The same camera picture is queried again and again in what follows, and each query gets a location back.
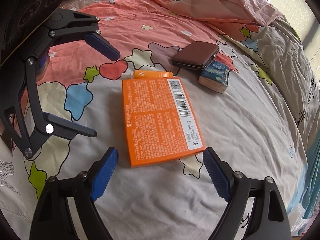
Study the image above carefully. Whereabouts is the orange cosmetic tube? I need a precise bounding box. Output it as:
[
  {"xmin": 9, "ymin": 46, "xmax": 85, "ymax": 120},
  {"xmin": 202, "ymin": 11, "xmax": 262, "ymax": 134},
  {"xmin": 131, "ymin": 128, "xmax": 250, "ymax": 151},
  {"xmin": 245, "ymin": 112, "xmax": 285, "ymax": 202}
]
[{"xmin": 121, "ymin": 70, "xmax": 174, "ymax": 79}]

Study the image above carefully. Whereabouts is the orange box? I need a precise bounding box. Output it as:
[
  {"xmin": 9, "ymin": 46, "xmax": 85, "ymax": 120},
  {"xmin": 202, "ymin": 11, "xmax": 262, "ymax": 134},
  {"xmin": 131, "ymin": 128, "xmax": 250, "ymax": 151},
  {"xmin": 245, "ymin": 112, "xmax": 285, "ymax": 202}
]
[{"xmin": 122, "ymin": 77, "xmax": 205, "ymax": 167}]

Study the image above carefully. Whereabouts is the brown zip case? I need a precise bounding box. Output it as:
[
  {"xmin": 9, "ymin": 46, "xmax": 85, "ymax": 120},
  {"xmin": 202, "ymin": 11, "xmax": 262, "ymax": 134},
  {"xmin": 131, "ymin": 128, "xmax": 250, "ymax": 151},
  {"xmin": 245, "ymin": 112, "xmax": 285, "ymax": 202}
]
[{"xmin": 171, "ymin": 41, "xmax": 219, "ymax": 70}]

